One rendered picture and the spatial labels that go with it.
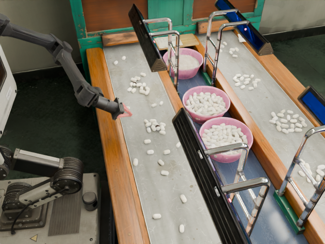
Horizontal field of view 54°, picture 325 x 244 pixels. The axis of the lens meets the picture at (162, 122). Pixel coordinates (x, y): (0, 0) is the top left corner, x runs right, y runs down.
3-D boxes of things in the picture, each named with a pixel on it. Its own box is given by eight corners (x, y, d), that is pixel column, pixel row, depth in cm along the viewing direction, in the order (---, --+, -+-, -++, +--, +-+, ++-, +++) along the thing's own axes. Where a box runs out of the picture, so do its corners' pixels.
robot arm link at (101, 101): (91, 108, 143) (97, 98, 141) (88, 99, 148) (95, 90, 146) (104, 113, 147) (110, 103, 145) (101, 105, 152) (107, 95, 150)
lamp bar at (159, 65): (151, 72, 152) (151, 60, 147) (127, 15, 195) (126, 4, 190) (167, 70, 153) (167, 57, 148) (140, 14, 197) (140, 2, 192)
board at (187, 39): (153, 51, 217) (153, 49, 216) (148, 40, 228) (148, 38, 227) (199, 44, 223) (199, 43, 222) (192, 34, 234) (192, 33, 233)
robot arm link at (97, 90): (77, 103, 140) (88, 88, 138) (73, 90, 149) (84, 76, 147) (99, 114, 147) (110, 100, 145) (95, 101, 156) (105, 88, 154)
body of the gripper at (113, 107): (120, 98, 154) (106, 92, 150) (123, 111, 147) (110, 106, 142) (112, 107, 157) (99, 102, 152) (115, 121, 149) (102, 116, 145)
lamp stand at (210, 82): (211, 92, 199) (220, 26, 168) (200, 74, 213) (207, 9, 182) (239, 87, 203) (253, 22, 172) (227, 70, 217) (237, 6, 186)
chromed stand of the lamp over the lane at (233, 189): (205, 260, 124) (219, 196, 93) (188, 215, 138) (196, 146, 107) (249, 248, 128) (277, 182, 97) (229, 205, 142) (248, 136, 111)
